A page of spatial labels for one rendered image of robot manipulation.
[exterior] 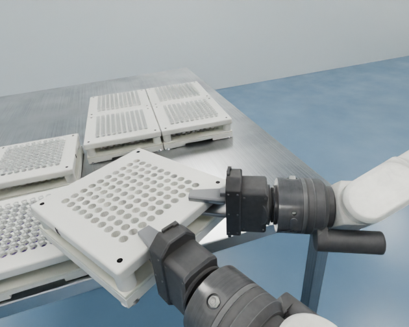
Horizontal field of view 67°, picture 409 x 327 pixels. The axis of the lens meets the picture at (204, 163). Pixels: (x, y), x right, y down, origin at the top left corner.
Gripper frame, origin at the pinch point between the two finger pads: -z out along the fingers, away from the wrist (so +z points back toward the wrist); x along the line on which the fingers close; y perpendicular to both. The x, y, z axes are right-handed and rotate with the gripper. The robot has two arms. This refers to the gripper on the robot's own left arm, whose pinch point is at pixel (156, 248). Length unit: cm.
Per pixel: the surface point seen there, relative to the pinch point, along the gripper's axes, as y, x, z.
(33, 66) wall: 81, 48, -359
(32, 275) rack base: -14.0, 15.6, -25.1
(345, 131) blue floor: 256, 103, -77
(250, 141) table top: 59, 18, -32
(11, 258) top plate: -15.6, 11.0, -26.9
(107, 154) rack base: 20, 16, -58
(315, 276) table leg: 47, 45, 4
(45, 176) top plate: -1, 12, -53
